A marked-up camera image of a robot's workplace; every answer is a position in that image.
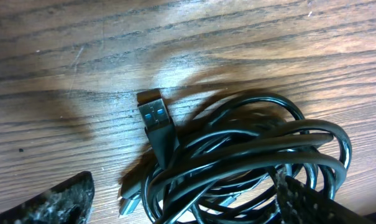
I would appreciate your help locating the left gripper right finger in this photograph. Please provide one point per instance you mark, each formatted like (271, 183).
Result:
(302, 205)

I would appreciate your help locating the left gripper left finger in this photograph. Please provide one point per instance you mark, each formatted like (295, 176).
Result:
(69, 202)

